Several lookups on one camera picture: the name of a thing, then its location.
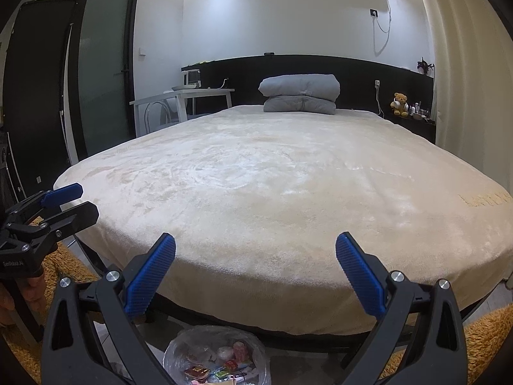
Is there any white chair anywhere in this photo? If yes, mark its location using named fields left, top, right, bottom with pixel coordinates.
left=144, top=98, right=181, bottom=133

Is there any white charger with cable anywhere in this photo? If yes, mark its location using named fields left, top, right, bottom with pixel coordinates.
left=374, top=80, right=385, bottom=119

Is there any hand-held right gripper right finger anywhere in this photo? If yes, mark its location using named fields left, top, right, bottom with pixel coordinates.
left=335, top=232, right=469, bottom=385

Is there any brown teddy bear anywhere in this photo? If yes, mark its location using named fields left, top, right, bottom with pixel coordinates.
left=391, top=92, right=409, bottom=118

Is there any person's left hand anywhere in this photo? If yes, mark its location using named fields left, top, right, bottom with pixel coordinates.
left=0, top=275, right=48, bottom=321

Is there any waste bin with clear bag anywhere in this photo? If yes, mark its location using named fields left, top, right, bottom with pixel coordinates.
left=164, top=325, right=271, bottom=385

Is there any grey folded quilt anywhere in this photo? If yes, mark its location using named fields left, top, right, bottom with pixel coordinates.
left=258, top=74, right=341, bottom=115

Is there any black upright panel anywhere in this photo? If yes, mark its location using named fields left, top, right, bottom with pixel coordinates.
left=0, top=0, right=79, bottom=209

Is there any black nightstand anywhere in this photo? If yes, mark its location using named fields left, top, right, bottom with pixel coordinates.
left=387, top=114, right=437, bottom=143

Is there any white power cable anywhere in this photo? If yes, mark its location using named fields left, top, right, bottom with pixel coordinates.
left=373, top=0, right=401, bottom=55

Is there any white desk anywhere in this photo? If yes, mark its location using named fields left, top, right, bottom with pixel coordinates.
left=129, top=88, right=235, bottom=137

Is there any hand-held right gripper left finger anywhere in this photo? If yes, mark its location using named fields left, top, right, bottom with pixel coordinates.
left=41, top=232, right=179, bottom=385

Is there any shaggy yellow rug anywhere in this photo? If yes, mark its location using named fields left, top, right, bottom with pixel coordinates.
left=0, top=217, right=513, bottom=385

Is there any cream curtain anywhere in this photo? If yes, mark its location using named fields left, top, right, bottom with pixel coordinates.
left=413, top=0, right=513, bottom=193

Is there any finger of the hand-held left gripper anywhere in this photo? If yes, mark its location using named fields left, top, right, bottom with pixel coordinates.
left=4, top=182, right=84, bottom=229
left=38, top=201, right=99, bottom=245

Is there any brown wrapper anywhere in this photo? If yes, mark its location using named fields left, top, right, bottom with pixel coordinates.
left=184, top=365, right=211, bottom=381

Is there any bed with beige blanket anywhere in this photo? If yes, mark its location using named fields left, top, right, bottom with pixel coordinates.
left=53, top=104, right=513, bottom=338

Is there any black framed glass door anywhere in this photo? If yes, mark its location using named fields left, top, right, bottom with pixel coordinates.
left=76, top=0, right=139, bottom=165

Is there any cluster of small bottles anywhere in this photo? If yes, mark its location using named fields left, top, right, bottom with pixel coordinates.
left=409, top=102, right=431, bottom=121

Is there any black headboard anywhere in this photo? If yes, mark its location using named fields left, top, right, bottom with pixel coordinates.
left=181, top=54, right=435, bottom=143

